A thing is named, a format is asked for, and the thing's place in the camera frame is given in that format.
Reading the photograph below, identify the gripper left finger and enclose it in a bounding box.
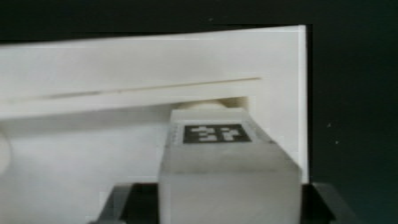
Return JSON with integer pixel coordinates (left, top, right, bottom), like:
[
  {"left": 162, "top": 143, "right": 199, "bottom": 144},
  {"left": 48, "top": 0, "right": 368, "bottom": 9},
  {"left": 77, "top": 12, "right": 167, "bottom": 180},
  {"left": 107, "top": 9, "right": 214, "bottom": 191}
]
[{"left": 89, "top": 183, "right": 160, "bottom": 224}]

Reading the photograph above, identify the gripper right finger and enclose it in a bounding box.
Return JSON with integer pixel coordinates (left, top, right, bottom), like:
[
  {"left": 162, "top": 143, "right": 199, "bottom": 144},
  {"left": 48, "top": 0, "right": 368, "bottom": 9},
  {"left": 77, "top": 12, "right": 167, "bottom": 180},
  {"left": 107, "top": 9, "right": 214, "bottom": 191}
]
[{"left": 301, "top": 182, "right": 363, "bottom": 224}]

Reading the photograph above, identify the white square tabletop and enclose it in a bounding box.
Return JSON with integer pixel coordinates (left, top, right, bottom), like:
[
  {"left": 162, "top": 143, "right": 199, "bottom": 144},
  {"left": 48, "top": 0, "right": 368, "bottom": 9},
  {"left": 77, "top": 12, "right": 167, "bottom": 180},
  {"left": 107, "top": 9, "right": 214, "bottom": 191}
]
[{"left": 0, "top": 25, "right": 309, "bottom": 224}]

